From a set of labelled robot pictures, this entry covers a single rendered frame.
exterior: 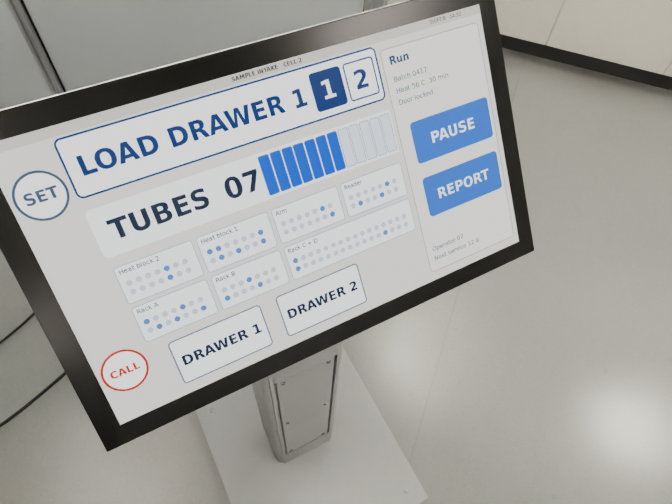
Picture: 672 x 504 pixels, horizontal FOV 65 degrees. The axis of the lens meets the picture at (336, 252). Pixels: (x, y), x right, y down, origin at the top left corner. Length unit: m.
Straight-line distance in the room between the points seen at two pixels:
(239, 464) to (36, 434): 0.56
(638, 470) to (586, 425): 0.16
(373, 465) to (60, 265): 1.13
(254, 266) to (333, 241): 0.08
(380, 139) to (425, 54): 0.10
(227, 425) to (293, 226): 1.06
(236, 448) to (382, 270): 1.01
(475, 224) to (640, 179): 1.78
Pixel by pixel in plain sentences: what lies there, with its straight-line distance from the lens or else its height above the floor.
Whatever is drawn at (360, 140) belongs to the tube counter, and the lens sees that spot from 0.53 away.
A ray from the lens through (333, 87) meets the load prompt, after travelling 0.52.
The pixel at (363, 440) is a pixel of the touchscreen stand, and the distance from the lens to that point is 1.50.
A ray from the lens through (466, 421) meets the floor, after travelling 1.60.
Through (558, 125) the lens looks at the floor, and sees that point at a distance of 2.44.
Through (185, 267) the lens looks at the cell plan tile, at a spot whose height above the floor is 1.07.
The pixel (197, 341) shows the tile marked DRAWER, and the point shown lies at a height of 1.01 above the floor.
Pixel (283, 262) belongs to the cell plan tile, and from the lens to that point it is 0.52.
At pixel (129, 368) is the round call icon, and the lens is 0.53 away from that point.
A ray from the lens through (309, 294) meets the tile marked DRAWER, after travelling 0.54.
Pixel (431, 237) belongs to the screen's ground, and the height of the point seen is 1.02.
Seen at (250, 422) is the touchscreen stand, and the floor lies 0.04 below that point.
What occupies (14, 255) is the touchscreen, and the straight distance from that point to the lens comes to 0.50.
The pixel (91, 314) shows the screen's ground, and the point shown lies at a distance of 0.51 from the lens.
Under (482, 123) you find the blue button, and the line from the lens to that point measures 0.61.
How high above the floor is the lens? 1.48
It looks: 56 degrees down
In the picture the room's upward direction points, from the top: 4 degrees clockwise
